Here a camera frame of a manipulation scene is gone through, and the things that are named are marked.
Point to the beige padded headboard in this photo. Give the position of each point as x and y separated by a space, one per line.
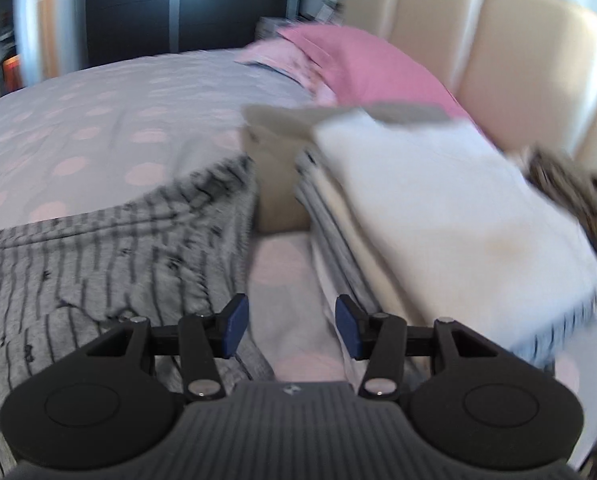
518 50

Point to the white nightstand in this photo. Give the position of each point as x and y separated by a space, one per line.
271 27

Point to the grey striped pyjama pants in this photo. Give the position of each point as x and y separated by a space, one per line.
128 250

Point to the black sliding wardrobe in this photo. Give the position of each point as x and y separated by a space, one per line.
203 5

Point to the brown plaid cloth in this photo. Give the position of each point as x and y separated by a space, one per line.
573 195

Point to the cream folded garment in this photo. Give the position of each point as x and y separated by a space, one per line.
363 265

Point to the taupe fleece blanket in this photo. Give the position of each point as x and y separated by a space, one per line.
273 185

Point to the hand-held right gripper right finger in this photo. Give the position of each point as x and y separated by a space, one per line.
348 327

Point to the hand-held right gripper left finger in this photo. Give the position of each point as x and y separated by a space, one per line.
234 325

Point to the pale pink patterned pillow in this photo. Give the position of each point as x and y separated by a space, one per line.
288 60

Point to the bed with pink-dotted grey sheet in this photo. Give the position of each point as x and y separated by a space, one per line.
103 125

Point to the plain pink pillow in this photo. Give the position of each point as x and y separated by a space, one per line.
378 65

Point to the white folded sweatshirt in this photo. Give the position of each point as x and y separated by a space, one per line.
428 210

